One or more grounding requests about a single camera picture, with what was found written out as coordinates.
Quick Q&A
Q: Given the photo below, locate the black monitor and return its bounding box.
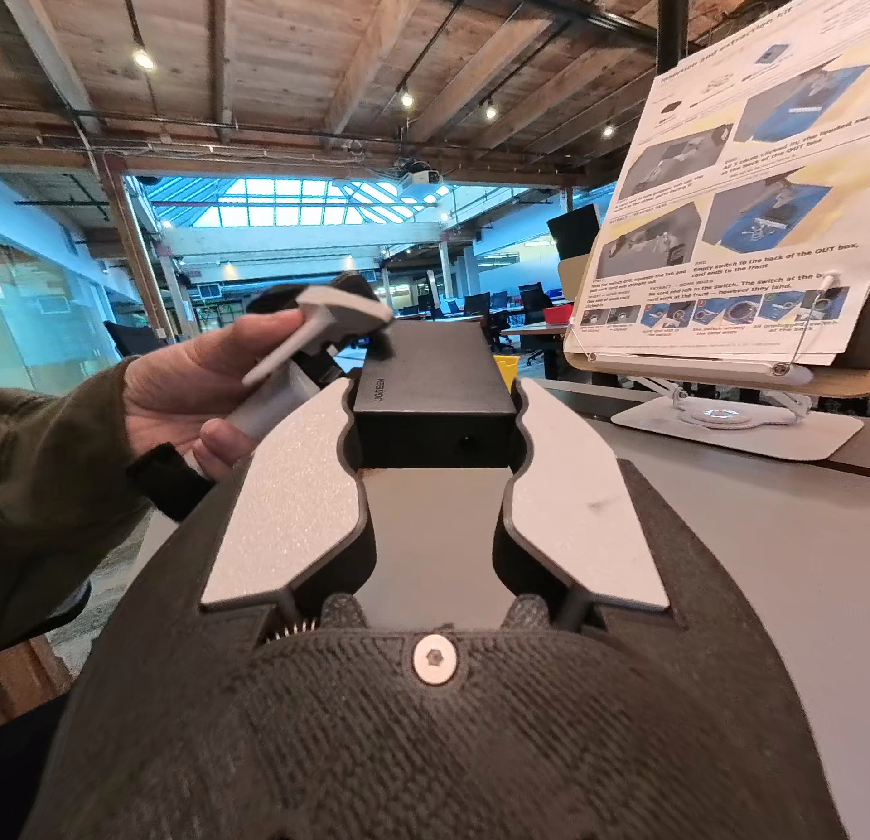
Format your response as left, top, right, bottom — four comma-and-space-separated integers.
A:
546, 204, 603, 265

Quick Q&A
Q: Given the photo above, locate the person's left hand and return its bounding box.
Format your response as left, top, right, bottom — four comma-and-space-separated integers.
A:
122, 309, 307, 482

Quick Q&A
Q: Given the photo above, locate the white document stand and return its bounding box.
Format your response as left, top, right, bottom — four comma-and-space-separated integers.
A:
563, 347, 865, 462

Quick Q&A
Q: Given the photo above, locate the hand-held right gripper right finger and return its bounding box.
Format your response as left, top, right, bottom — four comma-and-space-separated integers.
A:
493, 378, 672, 630

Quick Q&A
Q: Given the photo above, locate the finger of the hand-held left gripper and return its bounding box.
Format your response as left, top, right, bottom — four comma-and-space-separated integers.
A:
241, 286, 395, 389

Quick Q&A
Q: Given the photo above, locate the brown wooden furniture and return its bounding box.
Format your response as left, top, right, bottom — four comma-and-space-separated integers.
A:
0, 635, 72, 724

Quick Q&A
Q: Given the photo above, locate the printed instruction sheet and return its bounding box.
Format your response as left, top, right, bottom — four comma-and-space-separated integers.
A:
578, 0, 870, 367

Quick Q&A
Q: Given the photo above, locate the black ethernet switch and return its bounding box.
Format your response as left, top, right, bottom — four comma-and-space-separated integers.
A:
352, 320, 519, 472

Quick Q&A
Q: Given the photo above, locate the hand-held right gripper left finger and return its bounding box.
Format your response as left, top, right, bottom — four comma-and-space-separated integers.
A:
202, 378, 378, 613

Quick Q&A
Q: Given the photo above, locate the black pole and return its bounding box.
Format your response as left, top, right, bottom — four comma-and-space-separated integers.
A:
654, 0, 682, 74

